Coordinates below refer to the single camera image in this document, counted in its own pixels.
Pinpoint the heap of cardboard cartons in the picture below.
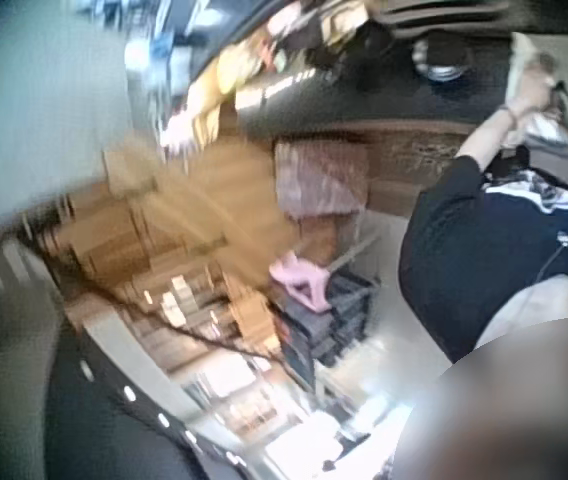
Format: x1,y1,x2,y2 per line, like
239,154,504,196
38,143,288,364

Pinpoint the yellow bag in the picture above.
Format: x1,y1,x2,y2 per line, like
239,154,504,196
182,49,246,147

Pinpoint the black counter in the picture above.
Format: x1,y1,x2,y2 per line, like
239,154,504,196
233,29,515,136

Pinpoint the thin wrist bracelet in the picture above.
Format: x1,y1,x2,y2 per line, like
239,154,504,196
497,101,523,123

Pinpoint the person's left hand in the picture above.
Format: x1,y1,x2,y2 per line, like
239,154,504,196
507,63,560,117

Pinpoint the white cloth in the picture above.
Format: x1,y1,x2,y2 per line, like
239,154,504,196
506,31,549,99

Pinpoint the brown woven sack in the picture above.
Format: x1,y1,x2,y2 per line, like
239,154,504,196
273,139,370,217

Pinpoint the stack of black plastic crates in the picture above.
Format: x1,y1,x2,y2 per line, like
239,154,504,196
274,269,381,367

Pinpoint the round metal pot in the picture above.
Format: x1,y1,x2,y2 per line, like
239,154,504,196
411,36,474,82

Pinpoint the pink plastic stool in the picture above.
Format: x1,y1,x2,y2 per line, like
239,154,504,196
268,251,336,313

